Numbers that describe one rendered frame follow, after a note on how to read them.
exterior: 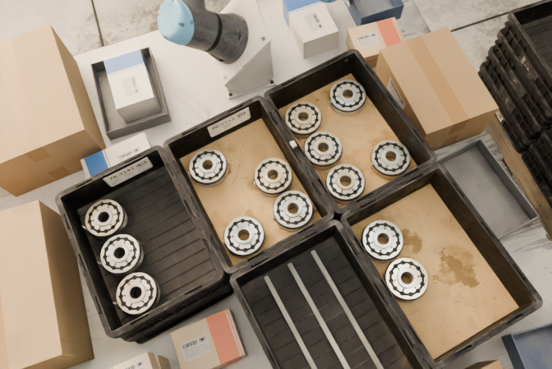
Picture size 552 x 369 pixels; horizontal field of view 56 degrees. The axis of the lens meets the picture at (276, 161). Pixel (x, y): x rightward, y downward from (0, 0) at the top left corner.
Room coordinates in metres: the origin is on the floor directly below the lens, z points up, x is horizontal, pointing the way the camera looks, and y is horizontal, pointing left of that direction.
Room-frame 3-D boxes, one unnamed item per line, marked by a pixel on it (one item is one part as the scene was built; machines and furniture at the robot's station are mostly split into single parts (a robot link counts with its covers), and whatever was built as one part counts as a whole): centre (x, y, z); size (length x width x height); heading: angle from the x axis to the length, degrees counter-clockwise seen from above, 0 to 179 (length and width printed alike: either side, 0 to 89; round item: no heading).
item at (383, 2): (1.16, -0.39, 0.75); 0.20 x 0.15 x 0.07; 12
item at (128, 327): (0.39, 0.36, 0.92); 0.40 x 0.30 x 0.02; 21
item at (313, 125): (0.68, -0.09, 0.86); 0.10 x 0.10 x 0.01
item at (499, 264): (0.23, -0.34, 0.87); 0.40 x 0.30 x 0.11; 21
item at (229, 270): (0.49, 0.08, 0.92); 0.40 x 0.30 x 0.02; 21
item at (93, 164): (0.65, 0.45, 0.75); 0.20 x 0.12 x 0.09; 109
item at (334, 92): (0.73, -0.23, 0.86); 0.10 x 0.10 x 0.01
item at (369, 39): (0.97, -0.37, 0.74); 0.16 x 0.12 x 0.07; 98
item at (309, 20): (1.09, -0.17, 0.75); 0.20 x 0.12 x 0.09; 13
